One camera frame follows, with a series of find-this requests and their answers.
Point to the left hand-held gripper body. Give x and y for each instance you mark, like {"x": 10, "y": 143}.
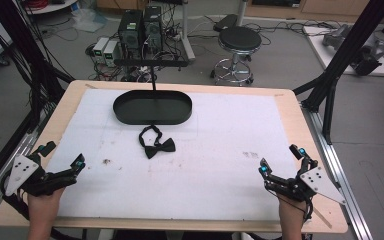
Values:
{"x": 21, "y": 171}

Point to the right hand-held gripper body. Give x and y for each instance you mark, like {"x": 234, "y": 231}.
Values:
{"x": 320, "y": 182}

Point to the black bow tie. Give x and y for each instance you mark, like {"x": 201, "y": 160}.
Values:
{"x": 160, "y": 147}

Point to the black crossbar stand with tray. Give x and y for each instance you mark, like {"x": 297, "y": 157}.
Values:
{"x": 153, "y": 108}

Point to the person's left hand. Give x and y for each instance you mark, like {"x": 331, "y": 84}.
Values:
{"x": 45, "y": 203}

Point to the person's right hand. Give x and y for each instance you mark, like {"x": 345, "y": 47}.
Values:
{"x": 290, "y": 210}

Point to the wooden table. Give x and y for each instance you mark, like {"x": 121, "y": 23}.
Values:
{"x": 300, "y": 140}

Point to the white felt mat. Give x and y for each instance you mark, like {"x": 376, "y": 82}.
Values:
{"x": 213, "y": 173}

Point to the white floor platform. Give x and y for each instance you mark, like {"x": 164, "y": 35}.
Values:
{"x": 316, "y": 43}

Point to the white power supply unit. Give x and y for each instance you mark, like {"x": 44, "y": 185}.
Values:
{"x": 100, "y": 48}
{"x": 111, "y": 52}

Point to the black and grey machine part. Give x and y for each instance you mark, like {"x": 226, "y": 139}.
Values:
{"x": 368, "y": 58}

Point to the black round stool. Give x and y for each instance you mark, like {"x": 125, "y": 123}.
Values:
{"x": 240, "y": 40}

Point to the clear plastic bag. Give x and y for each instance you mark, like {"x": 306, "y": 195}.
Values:
{"x": 88, "y": 20}

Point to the black computer tower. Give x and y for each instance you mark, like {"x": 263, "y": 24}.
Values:
{"x": 130, "y": 33}
{"x": 153, "y": 28}

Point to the white round table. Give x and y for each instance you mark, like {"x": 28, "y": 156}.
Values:
{"x": 51, "y": 7}

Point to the grey metal table leg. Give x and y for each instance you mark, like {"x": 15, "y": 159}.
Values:
{"x": 186, "y": 33}
{"x": 242, "y": 11}

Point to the aluminium rail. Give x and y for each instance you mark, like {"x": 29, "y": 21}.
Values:
{"x": 340, "y": 166}
{"x": 10, "y": 156}

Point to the black frame post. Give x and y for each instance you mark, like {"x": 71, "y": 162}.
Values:
{"x": 23, "y": 50}
{"x": 346, "y": 50}

